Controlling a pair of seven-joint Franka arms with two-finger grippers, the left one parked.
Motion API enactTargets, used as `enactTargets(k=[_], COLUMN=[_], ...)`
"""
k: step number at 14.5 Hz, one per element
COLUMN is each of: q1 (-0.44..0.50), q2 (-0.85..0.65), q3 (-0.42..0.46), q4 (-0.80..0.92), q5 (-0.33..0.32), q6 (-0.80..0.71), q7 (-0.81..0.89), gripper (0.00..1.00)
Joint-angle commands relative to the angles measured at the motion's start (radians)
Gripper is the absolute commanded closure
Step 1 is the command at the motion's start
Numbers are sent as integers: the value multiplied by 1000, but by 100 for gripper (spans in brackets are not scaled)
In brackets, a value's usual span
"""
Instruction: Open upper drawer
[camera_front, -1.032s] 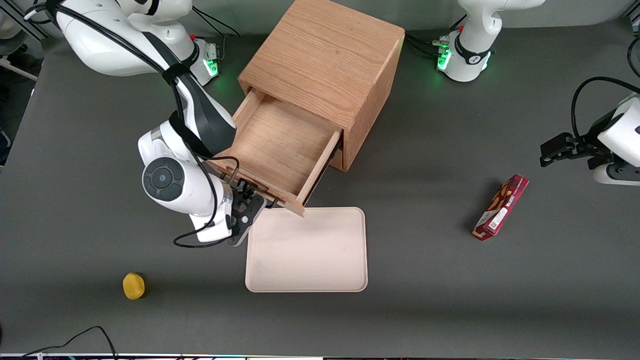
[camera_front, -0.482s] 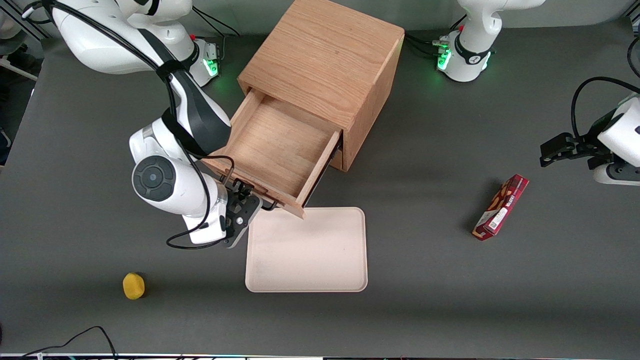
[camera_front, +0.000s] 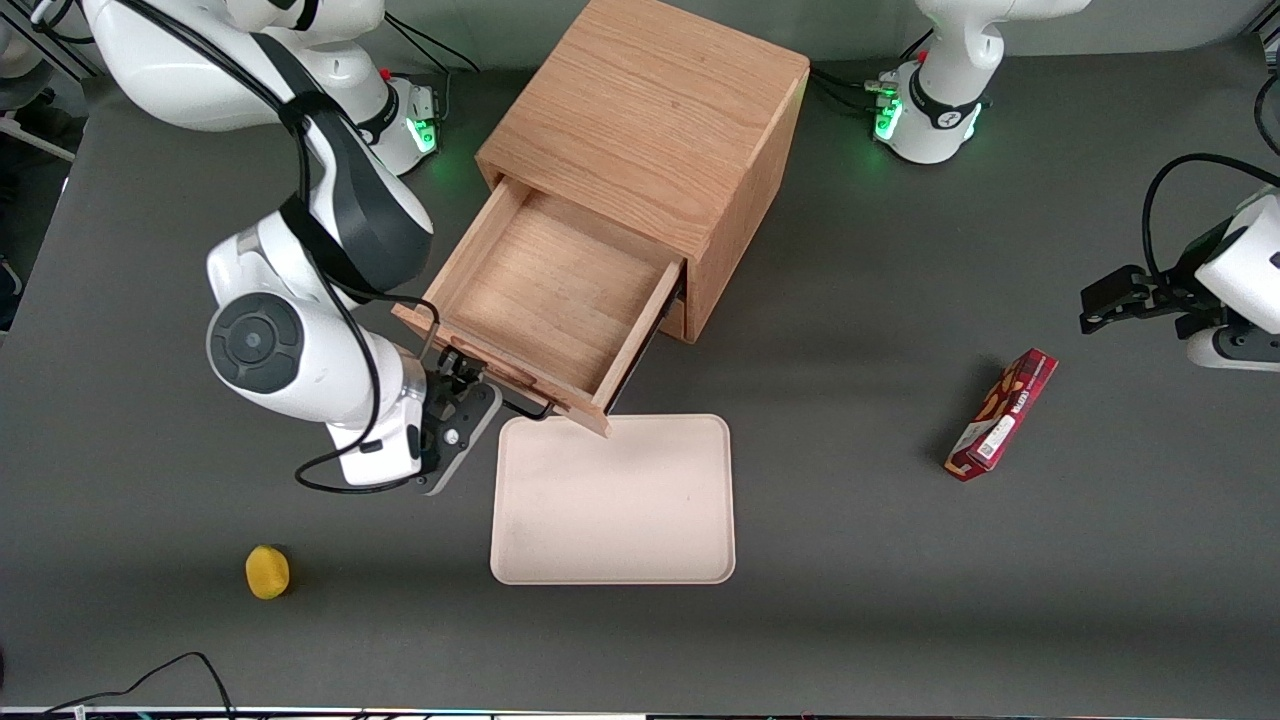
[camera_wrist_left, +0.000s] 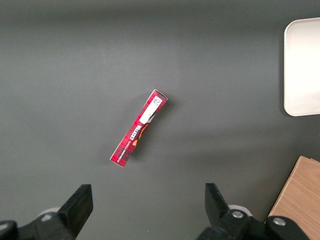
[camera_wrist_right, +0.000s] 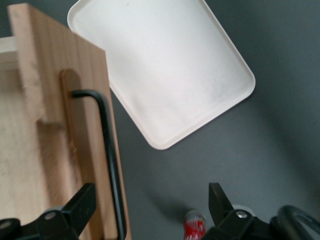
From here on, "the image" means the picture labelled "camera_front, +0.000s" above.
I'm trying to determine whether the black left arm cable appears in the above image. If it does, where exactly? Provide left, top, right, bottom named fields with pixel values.
left=1142, top=153, right=1280, bottom=283

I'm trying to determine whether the wooden drawer cabinet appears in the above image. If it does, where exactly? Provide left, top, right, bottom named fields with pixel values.
left=475, top=0, right=813, bottom=346

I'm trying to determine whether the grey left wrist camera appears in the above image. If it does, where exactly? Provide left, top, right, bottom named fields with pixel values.
left=1188, top=323, right=1280, bottom=373

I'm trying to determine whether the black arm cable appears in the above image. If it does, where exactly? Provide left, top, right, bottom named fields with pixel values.
left=140, top=0, right=441, bottom=494
left=1142, top=153, right=1280, bottom=283

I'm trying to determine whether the red snack box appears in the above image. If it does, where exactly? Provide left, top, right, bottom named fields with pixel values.
left=944, top=347, right=1060, bottom=483

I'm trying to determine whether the black drawer handle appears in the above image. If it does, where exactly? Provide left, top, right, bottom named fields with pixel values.
left=438, top=340, right=557, bottom=421

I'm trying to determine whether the black left base cable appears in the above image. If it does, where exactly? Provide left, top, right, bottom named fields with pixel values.
left=808, top=62, right=901, bottom=116

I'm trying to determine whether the black right base cable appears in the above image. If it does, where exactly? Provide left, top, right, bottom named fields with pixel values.
left=383, top=10, right=483, bottom=131

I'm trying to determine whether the yellow lemon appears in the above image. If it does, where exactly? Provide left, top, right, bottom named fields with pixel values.
left=245, top=544, right=292, bottom=601

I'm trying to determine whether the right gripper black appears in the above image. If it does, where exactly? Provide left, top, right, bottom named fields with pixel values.
left=424, top=350, right=493, bottom=413

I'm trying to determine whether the black base cable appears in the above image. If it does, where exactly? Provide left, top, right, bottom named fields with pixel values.
left=383, top=10, right=483, bottom=131
left=808, top=62, right=901, bottom=116

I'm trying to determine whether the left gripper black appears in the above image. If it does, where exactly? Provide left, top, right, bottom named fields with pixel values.
left=1080, top=266, right=1226, bottom=339

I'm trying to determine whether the white rail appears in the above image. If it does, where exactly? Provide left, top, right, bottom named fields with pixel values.
left=0, top=115, right=79, bottom=163

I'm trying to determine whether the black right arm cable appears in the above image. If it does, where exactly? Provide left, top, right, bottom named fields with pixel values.
left=140, top=0, right=441, bottom=494

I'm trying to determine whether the black cable at table edge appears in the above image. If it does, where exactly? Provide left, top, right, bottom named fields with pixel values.
left=40, top=651, right=237, bottom=719

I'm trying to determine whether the wooden drawer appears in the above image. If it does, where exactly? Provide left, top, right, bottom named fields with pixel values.
left=392, top=178, right=689, bottom=439
left=652, top=288, right=693, bottom=344

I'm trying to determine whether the cream plastic tray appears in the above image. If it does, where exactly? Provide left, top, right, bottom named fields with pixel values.
left=489, top=413, right=737, bottom=587

